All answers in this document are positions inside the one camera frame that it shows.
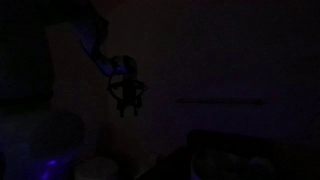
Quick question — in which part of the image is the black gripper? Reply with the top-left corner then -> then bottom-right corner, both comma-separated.
107,54 -> 148,118

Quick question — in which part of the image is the dark laundry basket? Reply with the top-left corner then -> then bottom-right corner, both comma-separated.
185,129 -> 282,180

